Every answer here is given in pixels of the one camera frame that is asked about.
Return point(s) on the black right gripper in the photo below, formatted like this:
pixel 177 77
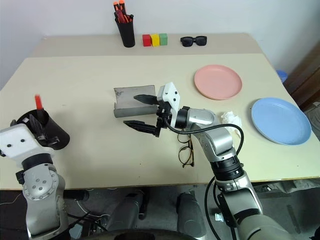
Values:
pixel 163 111

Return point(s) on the tall black cup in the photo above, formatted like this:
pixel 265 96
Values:
pixel 128 33

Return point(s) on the grey metal dustpan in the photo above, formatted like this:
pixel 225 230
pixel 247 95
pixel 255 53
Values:
pixel 130 105

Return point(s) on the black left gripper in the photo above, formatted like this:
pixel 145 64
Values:
pixel 48 141

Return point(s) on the grey fabric bundle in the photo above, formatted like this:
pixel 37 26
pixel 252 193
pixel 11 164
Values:
pixel 313 122

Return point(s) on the black sunglasses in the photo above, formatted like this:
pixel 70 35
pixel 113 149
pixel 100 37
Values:
pixel 193 41

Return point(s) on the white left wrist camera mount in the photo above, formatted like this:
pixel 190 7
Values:
pixel 17 141

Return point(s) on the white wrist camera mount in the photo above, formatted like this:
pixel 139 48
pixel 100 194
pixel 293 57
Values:
pixel 17 141
pixel 170 96

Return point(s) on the blue round container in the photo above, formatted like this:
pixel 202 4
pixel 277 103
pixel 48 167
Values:
pixel 282 75

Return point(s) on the crumpled white tissue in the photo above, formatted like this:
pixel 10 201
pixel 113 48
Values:
pixel 231 118

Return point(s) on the brown wooden furniture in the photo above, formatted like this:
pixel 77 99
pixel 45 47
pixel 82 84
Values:
pixel 305 80

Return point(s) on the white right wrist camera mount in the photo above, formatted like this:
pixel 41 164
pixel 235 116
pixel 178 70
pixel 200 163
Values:
pixel 170 96

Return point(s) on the red block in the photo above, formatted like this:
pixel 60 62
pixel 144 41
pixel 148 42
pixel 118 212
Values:
pixel 146 40

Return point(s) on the tortoiseshell eyeglasses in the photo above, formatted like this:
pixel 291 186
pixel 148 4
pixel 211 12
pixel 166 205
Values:
pixel 186 156

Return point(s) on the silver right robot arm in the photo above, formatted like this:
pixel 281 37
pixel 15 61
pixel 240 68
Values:
pixel 220 145

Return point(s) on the blue plate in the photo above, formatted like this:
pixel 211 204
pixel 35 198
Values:
pixel 280 120

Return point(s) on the green block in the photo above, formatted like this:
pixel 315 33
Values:
pixel 163 39

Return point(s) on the orange capped marker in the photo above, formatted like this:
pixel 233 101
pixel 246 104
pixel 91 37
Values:
pixel 115 5

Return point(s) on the pink plate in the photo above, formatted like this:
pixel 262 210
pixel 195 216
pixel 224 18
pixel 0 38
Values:
pixel 218 81

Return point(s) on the wide black cup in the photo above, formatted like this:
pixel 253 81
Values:
pixel 58 133

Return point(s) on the yellow block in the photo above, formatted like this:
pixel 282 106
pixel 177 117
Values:
pixel 155 40

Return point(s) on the red marker with black barrel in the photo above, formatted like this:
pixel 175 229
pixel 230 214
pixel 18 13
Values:
pixel 38 101

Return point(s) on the dark grey rounded leg shape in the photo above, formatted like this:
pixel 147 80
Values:
pixel 127 210
pixel 190 215

